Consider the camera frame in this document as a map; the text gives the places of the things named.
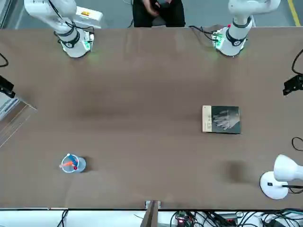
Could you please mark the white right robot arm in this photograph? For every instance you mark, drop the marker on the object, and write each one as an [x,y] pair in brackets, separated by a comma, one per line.
[73,45]

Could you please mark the clear acrylic storage rack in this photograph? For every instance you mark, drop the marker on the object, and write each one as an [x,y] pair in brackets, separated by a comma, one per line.
[14,127]

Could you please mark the person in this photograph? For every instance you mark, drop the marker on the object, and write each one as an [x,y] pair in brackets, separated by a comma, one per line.
[144,16]

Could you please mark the white desk lamp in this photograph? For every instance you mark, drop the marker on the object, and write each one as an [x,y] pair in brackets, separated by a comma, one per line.
[284,168]

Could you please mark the white controller box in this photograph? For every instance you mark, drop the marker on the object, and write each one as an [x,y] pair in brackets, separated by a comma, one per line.
[94,17]

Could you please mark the orange pen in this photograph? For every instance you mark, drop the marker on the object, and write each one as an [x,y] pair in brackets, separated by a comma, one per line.
[68,163]

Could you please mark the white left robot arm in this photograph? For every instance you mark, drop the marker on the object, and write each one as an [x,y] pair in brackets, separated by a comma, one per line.
[234,40]

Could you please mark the dark cover book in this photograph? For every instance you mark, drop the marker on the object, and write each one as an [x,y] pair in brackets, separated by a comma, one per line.
[225,120]

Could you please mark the translucent blue pen cup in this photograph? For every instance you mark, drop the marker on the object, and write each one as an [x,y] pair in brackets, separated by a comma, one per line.
[81,165]

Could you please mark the circuit board red light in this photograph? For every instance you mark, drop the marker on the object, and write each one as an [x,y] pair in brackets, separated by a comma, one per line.
[181,218]

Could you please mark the red marker pen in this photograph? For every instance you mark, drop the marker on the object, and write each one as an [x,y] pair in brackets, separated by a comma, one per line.
[75,168]

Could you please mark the aluminium camera post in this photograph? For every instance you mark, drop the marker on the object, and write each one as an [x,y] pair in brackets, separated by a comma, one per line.
[151,215]

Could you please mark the blue marker white cap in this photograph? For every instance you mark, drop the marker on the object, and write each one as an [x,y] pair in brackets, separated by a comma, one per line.
[75,161]

